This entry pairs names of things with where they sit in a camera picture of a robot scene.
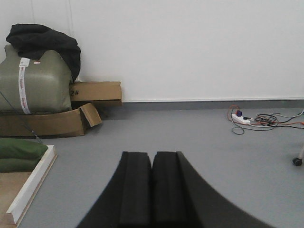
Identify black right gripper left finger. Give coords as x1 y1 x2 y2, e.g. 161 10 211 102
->
78 152 151 228

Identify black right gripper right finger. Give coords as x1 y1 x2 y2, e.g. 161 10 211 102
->
152 152 270 228

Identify open flat cardboard box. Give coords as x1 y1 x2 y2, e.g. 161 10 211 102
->
0 103 102 137

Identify white power strip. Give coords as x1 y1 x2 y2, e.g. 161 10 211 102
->
231 114 250 125

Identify long cardboard box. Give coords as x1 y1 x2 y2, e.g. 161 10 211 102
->
69 82 122 107

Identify plywood base platform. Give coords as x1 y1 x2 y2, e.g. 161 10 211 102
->
0 152 58 228

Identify chair caster wheel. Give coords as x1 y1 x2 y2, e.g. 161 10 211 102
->
292 147 304 167

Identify lower green sandbag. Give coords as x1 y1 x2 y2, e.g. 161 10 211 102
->
0 158 40 173

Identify green sandbag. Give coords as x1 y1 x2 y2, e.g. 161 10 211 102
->
0 138 48 160
0 158 40 173

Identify upper green sandbag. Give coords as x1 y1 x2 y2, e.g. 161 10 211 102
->
0 138 48 160

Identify large olive woven sack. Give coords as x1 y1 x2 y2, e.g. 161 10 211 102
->
0 45 72 114

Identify black cloth on sack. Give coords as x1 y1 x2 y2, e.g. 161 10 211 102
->
6 24 81 81

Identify white wooden edge rail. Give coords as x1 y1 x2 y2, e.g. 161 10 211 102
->
3 145 57 228

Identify tangled cables on floor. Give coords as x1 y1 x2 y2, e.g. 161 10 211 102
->
227 104 304 135

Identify steel guy wire with turnbuckle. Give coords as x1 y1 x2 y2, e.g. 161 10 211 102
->
0 92 43 143

